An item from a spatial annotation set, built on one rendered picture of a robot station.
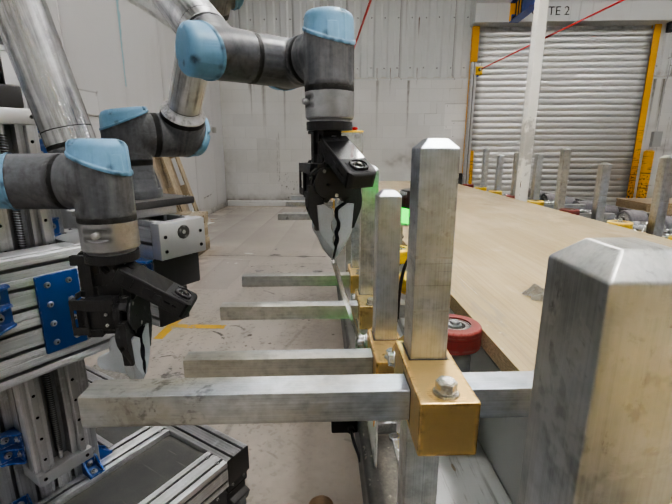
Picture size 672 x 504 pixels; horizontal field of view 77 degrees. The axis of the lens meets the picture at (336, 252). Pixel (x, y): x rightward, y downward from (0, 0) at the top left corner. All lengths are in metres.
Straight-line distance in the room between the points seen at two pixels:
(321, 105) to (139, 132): 0.66
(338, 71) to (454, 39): 8.37
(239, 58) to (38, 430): 1.03
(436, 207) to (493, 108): 8.57
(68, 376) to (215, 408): 0.95
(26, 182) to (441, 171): 0.52
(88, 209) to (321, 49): 0.38
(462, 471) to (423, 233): 0.56
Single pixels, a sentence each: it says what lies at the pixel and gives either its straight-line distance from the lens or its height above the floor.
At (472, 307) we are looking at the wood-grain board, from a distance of 0.77.
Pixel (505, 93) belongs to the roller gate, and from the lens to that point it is 9.04.
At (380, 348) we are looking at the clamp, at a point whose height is 0.87.
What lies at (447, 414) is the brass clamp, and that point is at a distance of 0.37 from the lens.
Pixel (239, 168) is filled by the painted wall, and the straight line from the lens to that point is 8.88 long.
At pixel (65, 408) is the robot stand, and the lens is 1.38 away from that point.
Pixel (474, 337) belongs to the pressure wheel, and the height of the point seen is 0.90.
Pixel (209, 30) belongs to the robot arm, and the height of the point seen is 1.33.
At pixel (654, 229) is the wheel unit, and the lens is 1.86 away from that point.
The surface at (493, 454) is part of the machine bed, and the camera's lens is 0.87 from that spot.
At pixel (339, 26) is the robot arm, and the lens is 0.67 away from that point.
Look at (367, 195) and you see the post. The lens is 0.88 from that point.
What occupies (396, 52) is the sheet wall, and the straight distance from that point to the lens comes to 8.80.
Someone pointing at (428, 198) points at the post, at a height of 1.13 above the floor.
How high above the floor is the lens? 1.17
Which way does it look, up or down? 14 degrees down
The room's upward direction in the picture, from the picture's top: straight up
